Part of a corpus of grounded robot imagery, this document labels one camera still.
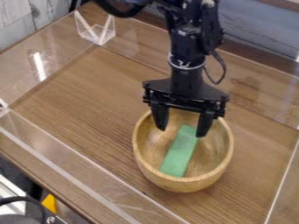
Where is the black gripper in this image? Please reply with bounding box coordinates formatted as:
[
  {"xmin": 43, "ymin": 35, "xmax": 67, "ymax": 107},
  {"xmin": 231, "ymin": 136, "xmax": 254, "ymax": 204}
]
[{"xmin": 143, "ymin": 69, "xmax": 230, "ymax": 137}]

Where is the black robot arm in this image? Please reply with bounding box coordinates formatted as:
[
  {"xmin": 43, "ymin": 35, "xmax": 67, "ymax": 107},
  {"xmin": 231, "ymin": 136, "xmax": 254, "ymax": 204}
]
[{"xmin": 95, "ymin": 0, "xmax": 230, "ymax": 137}]

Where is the yellow label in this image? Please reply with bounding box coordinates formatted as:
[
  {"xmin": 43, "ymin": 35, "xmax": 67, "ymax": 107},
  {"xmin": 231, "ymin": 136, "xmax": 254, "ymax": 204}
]
[{"xmin": 42, "ymin": 194, "xmax": 58, "ymax": 214}]

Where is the green rectangular block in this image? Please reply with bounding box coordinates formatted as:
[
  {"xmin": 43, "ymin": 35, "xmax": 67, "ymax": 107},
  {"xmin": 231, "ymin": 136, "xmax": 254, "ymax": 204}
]
[{"xmin": 159, "ymin": 125, "xmax": 199, "ymax": 178}]

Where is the black cable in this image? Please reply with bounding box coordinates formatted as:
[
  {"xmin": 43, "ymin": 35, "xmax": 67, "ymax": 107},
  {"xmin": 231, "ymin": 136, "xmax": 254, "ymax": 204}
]
[{"xmin": 0, "ymin": 195, "xmax": 47, "ymax": 224}]

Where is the brown wooden bowl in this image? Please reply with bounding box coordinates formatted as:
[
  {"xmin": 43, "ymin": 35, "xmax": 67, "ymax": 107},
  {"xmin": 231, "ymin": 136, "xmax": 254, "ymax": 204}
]
[{"xmin": 133, "ymin": 110, "xmax": 234, "ymax": 193}]

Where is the clear acrylic tray wall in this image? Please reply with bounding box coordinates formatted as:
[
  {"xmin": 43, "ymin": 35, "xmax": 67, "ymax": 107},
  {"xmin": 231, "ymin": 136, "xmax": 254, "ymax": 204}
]
[{"xmin": 0, "ymin": 105, "xmax": 189, "ymax": 224}]

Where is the clear acrylic corner bracket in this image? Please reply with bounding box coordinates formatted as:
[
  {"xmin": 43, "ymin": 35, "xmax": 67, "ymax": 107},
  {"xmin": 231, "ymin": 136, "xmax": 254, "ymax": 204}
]
[{"xmin": 74, "ymin": 11, "xmax": 117, "ymax": 46}]

